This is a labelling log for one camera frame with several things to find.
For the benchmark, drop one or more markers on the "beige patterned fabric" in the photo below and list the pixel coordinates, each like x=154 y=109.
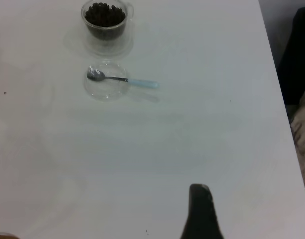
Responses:
x=304 y=137

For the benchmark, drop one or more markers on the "heap of coffee beans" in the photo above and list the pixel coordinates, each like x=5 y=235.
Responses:
x=105 y=15

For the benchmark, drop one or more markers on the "shallow clear glass dish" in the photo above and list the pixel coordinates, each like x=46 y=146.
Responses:
x=105 y=93

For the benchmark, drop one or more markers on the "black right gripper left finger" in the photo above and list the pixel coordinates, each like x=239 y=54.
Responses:
x=193 y=219

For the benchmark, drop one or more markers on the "double-walled clear glass cup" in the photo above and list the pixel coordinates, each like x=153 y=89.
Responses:
x=110 y=48

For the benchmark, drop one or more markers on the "black garment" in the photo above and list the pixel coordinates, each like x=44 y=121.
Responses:
x=299 y=62

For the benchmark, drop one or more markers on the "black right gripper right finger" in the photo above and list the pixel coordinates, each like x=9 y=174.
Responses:
x=209 y=219

